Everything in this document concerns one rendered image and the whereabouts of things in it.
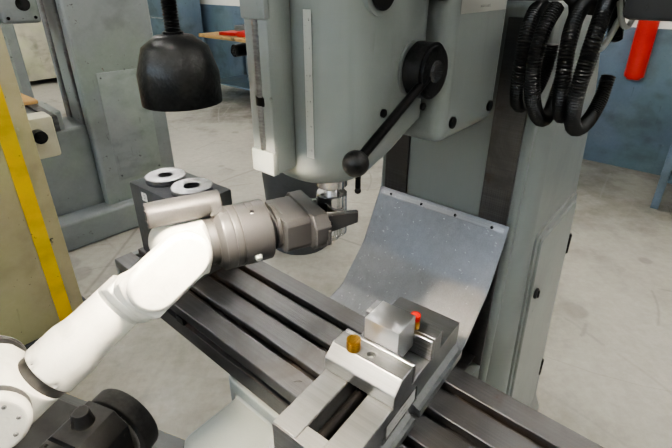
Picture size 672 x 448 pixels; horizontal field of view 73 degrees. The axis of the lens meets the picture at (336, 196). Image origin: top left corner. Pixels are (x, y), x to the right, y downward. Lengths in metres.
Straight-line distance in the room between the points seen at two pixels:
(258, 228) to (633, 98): 4.37
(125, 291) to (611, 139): 4.60
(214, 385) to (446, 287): 1.36
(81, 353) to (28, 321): 1.94
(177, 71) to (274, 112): 0.16
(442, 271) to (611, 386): 1.47
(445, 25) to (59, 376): 0.64
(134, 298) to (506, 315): 0.80
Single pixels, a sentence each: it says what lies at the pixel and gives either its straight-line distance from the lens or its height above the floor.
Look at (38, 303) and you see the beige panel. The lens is 2.55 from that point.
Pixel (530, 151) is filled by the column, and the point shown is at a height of 1.27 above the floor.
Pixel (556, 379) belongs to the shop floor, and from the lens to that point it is 2.32.
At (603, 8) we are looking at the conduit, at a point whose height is 1.53.
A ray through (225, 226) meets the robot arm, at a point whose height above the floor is 1.27.
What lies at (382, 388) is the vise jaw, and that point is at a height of 1.04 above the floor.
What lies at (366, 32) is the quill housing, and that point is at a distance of 0.53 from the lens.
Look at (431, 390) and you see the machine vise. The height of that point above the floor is 0.96.
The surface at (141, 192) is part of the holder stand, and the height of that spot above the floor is 1.12.
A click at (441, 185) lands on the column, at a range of 1.02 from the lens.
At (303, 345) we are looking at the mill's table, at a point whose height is 0.95.
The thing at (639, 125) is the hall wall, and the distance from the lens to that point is 4.82.
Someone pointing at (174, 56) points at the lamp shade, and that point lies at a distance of 0.42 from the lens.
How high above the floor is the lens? 1.56
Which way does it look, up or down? 26 degrees down
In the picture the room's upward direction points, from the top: straight up
